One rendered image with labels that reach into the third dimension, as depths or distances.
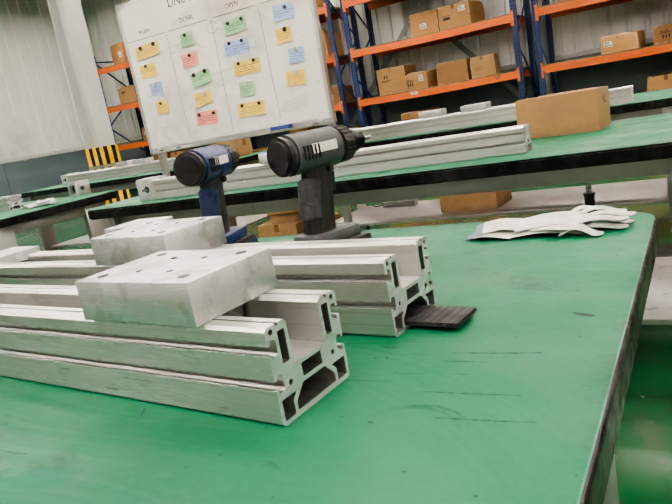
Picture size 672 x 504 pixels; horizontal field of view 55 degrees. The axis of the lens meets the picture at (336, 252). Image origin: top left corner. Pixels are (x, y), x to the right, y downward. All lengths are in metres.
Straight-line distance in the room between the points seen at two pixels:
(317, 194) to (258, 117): 3.17
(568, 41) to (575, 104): 8.57
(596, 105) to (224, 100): 2.45
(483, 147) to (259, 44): 2.16
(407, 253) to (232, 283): 0.23
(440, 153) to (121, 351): 1.73
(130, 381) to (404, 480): 0.32
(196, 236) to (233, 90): 3.33
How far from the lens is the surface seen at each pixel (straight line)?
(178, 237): 0.87
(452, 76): 10.60
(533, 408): 0.51
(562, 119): 2.58
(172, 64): 4.50
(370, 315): 0.68
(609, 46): 10.02
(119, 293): 0.62
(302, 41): 3.89
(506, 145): 2.18
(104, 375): 0.70
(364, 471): 0.46
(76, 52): 9.38
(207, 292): 0.56
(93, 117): 9.30
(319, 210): 0.95
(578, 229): 0.99
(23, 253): 1.30
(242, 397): 0.56
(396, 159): 2.30
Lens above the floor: 1.02
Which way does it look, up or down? 12 degrees down
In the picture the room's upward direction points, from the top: 10 degrees counter-clockwise
